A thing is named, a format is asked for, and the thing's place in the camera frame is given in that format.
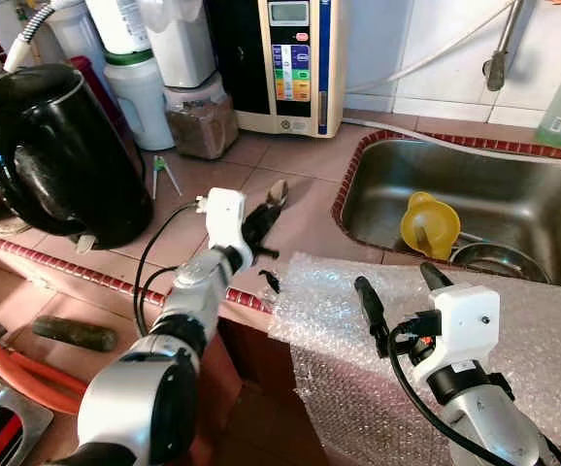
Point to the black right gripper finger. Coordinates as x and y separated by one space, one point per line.
373 316
434 277

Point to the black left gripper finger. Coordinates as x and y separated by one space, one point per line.
265 214
278 226

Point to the steel spoon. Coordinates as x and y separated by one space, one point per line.
277 192

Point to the yellow plastic cup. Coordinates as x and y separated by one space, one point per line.
436 228

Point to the round steel bowl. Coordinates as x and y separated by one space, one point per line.
499 264

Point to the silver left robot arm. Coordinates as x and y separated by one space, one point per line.
154 388

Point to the short black tape strip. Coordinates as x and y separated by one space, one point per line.
270 282

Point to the jar of brown powder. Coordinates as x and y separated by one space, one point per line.
203 126

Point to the large steel sink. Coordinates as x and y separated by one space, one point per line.
513 194

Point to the clear bubble wrap sheet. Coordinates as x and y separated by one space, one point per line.
533 359

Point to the cream water ionizer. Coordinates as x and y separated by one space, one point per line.
295 68

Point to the white jug with green lid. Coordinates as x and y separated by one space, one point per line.
143 102

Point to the translucent white container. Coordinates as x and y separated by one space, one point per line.
181 44

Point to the dark cylindrical object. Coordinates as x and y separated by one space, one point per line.
75 333

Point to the black electric kettle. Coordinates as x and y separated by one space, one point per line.
62 155

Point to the dark red cup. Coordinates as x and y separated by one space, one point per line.
94 92

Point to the white printed bottle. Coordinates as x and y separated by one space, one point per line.
120 24

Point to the steel faucet pipe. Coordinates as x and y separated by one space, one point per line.
504 49

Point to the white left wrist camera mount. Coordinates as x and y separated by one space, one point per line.
225 223

